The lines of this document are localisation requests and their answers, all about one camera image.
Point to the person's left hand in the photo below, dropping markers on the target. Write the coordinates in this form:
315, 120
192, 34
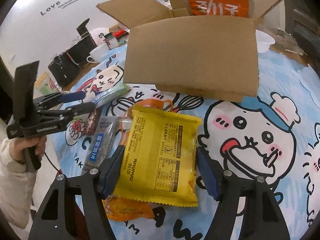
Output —
26, 148

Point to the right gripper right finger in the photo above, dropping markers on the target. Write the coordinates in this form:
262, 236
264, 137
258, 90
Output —
262, 217

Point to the orange white snack bag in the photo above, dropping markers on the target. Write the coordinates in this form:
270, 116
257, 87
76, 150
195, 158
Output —
239, 8

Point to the blue brown chocolate bar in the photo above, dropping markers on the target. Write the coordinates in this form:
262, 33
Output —
92, 122

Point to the white plastic bowl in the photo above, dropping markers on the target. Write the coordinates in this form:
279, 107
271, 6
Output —
264, 41

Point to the clear dark snack bar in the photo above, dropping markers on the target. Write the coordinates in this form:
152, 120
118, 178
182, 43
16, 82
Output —
101, 143

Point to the blue cartoon tablecloth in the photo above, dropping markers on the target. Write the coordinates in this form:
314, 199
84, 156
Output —
275, 136

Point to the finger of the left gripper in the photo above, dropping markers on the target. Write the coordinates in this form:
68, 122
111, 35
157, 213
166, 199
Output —
72, 96
75, 112

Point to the red black tool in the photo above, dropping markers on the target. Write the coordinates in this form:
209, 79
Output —
121, 36

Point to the orange chicken snack pack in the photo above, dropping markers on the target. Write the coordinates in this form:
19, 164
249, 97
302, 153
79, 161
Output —
150, 168

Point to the white sleeve forearm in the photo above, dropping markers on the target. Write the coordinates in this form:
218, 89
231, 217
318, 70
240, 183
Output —
16, 183

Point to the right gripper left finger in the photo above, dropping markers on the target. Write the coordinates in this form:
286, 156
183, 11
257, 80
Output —
73, 208

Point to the yellow snack packet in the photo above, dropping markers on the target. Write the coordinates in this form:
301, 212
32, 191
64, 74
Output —
186, 152

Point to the green white cracker pack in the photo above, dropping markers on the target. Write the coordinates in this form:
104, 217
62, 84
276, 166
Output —
102, 98

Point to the green snack box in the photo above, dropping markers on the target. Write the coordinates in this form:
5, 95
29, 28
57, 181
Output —
45, 84

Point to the white ceramic mug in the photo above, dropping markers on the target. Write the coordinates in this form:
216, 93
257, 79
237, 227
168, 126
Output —
98, 54

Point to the brown cardboard box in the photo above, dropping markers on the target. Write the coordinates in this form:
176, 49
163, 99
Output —
210, 56

